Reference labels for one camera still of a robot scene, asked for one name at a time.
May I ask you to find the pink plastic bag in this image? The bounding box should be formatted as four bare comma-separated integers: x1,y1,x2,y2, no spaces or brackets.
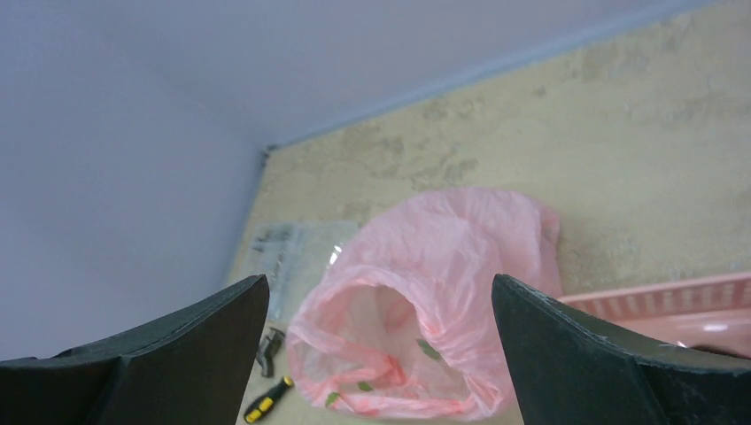
286,187,562,421

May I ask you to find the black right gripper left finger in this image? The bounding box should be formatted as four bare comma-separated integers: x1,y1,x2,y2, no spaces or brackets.
1,275,269,424

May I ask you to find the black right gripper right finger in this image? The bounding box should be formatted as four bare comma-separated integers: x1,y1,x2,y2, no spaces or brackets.
492,274,750,424

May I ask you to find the clear plastic screw organizer box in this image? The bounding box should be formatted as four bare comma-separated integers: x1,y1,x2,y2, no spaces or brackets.
240,220,360,326

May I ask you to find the yellow black screwdriver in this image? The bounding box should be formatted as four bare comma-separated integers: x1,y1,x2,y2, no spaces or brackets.
243,375,294,424

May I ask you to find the pink perforated plastic basket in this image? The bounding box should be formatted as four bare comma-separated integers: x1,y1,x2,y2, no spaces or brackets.
559,272,750,358

